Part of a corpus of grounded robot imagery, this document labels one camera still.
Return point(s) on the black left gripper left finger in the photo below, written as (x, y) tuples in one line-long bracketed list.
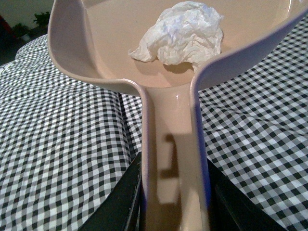
[(119, 212)]

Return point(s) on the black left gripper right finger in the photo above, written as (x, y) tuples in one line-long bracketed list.
[(233, 211)]

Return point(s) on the beige plastic dustpan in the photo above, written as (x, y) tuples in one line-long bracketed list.
[(89, 40)]

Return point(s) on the white tissue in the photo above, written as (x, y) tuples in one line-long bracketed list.
[(188, 32)]

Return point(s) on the black white checkered bedsheet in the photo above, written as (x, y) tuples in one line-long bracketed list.
[(64, 144)]

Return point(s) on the potted green plants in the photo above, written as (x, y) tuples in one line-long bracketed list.
[(39, 27)]

